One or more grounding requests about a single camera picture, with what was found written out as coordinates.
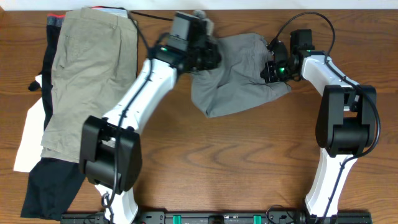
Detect grey shorts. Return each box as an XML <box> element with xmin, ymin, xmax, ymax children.
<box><xmin>191</xmin><ymin>33</ymin><xmax>291</xmax><ymax>118</ymax></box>

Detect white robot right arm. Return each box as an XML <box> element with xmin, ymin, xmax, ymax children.
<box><xmin>261</xmin><ymin>29</ymin><xmax>380</xmax><ymax>223</ymax></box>

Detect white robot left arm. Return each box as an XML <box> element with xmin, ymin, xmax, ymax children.
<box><xmin>79</xmin><ymin>10</ymin><xmax>221</xmax><ymax>223</ymax></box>

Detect khaki beige shorts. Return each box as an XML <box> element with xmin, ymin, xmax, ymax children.
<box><xmin>41</xmin><ymin>8</ymin><xmax>137</xmax><ymax>162</ymax></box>

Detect white garment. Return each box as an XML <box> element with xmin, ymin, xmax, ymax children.
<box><xmin>13</xmin><ymin>74</ymin><xmax>47</xmax><ymax>174</ymax></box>

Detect black garment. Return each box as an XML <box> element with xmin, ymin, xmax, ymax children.
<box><xmin>21</xmin><ymin>14</ymin><xmax>85</xmax><ymax>221</ymax></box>

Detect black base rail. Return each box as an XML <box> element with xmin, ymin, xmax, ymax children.
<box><xmin>60</xmin><ymin>209</ymin><xmax>373</xmax><ymax>224</ymax></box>

